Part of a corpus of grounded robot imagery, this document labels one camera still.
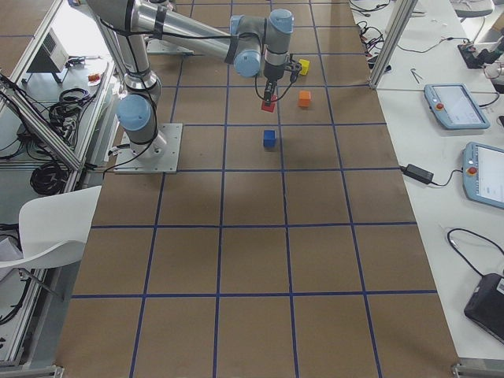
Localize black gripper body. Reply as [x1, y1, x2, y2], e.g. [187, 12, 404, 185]
[263, 50, 302, 83]

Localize red wooden block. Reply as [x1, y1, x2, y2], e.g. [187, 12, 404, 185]
[261, 94, 277, 113]

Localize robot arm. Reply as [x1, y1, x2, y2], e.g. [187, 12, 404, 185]
[88, 1, 302, 161]

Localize yellow wooden block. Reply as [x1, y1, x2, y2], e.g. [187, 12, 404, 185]
[298, 59, 310, 76]

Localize orange wooden block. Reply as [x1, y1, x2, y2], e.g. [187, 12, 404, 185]
[298, 90, 312, 109]

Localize blue wooden block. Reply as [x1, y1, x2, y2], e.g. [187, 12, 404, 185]
[263, 129, 276, 149]

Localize black power adapter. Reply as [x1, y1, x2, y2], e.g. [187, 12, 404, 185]
[400, 164, 434, 184]

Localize upper teach pendant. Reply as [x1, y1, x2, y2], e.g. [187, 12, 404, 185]
[424, 83, 490, 130]

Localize teach pendant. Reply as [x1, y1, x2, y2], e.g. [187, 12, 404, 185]
[424, 83, 490, 130]
[462, 142, 503, 209]

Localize grey control box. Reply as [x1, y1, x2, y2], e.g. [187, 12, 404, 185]
[27, 28, 69, 83]

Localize lower teach pendant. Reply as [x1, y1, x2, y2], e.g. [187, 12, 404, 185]
[462, 142, 503, 209]

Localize white chair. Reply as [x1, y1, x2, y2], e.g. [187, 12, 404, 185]
[1, 186, 102, 269]

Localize black device lower right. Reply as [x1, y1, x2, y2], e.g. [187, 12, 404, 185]
[464, 273, 503, 343]

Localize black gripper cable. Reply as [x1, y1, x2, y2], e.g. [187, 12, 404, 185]
[253, 54, 300, 105]

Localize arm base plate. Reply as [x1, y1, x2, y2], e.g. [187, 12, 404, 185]
[146, 39, 194, 55]
[113, 123, 183, 174]

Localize aluminium frame post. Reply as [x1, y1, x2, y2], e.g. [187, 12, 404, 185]
[369, 0, 417, 89]

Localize coiled black cables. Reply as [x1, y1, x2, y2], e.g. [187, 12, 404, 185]
[30, 161, 68, 196]

